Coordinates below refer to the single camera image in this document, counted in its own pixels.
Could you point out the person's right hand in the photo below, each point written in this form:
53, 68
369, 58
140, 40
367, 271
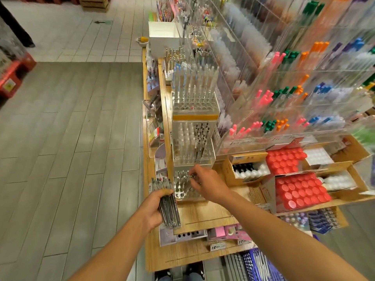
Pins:
211, 183

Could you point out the person's left hand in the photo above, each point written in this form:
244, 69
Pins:
155, 210

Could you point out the clear pen bundle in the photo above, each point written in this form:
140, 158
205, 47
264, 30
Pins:
170, 210

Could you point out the large tiered acrylic pen rack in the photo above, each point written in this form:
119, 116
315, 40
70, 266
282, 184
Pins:
258, 143

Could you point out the clear acrylic pen display tower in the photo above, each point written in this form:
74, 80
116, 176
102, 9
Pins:
194, 114

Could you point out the blue shopping basket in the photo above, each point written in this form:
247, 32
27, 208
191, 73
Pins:
263, 266

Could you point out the person's left forearm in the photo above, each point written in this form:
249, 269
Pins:
114, 254

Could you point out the person's right forearm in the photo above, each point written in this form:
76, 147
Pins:
287, 240

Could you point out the wooden glue display stand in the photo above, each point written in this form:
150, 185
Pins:
199, 214

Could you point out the cardboard box of white glue sticks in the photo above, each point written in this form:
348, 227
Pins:
246, 169
321, 156
343, 183

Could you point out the person's left shoe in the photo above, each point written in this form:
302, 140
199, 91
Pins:
164, 274

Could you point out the person's shoe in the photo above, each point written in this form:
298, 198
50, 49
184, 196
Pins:
164, 274
195, 272

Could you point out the person's right shoe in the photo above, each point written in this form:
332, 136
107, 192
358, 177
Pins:
195, 272

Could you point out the pastel eraser display box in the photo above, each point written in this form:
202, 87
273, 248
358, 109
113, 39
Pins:
302, 219

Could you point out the white square box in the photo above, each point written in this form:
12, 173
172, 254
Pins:
163, 35

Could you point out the small translucent plastic organiser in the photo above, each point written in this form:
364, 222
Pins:
181, 236

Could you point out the pile of pink eraser packets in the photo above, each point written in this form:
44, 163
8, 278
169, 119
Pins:
231, 232

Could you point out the white price tag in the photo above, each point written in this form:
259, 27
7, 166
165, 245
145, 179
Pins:
244, 244
218, 247

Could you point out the tray of red-capped glue sticks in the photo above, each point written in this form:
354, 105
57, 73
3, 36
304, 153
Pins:
302, 191
287, 161

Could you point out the row of hanging stationery packets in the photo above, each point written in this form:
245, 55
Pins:
155, 114

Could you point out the blue yellow stationery packets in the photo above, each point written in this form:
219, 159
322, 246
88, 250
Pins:
325, 220

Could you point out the green arrow floor sticker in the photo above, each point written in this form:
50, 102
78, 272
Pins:
102, 22

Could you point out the red low goods shelf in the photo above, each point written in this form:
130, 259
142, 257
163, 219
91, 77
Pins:
14, 76
50, 0

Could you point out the row of black white boxes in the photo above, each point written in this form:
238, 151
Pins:
9, 46

